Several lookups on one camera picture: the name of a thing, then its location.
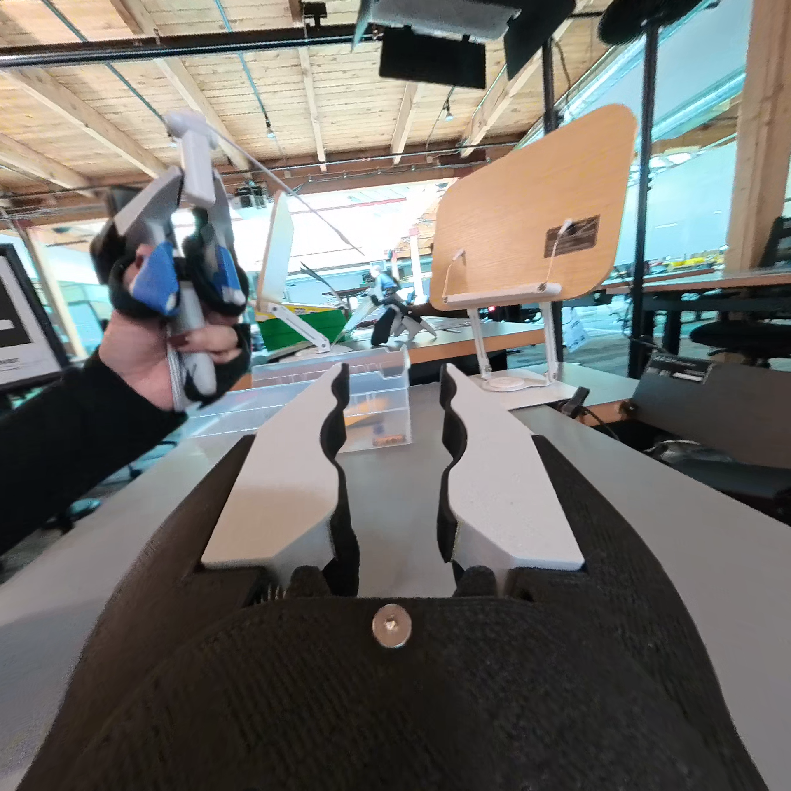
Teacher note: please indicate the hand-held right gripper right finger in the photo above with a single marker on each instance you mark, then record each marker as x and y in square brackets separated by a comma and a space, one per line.
[513, 494]

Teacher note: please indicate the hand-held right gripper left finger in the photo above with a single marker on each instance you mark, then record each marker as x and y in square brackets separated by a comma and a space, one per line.
[272, 494]

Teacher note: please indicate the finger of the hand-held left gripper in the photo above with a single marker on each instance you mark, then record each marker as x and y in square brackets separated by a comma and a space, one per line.
[217, 216]
[151, 210]

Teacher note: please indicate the clear plastic storage bin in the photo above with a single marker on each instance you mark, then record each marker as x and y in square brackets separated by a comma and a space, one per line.
[371, 383]

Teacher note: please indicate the person's left forearm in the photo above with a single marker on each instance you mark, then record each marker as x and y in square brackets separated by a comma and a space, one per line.
[62, 445]

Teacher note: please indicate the person's left hand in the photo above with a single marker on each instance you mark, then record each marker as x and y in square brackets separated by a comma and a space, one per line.
[136, 358]

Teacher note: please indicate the framed sign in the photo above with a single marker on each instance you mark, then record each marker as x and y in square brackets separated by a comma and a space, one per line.
[25, 321]

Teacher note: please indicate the long wooden desk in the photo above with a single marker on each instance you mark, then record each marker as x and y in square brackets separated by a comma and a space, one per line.
[513, 333]

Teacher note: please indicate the metal ceiling pipe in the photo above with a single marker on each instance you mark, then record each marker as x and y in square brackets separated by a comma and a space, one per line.
[185, 49]

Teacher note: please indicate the black and white robot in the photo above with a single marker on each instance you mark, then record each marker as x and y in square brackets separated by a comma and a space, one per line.
[389, 309]

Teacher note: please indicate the dark flat box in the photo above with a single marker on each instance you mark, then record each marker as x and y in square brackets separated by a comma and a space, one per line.
[710, 401]

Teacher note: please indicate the black overhead light panel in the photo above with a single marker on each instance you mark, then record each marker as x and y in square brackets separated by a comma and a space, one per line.
[432, 55]

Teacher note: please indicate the wooden desk with black legs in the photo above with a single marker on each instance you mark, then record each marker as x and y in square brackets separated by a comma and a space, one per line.
[680, 279]

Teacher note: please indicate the wooden panel on white stand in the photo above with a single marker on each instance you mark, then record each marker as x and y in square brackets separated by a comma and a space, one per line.
[531, 204]

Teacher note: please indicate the black tripod pole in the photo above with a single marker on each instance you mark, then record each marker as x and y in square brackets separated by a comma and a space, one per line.
[550, 80]

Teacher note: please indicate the black round disc on pole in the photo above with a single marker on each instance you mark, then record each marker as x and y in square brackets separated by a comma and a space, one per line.
[642, 18]

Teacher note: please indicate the wooden support post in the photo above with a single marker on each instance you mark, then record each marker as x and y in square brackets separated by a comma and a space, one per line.
[760, 123]

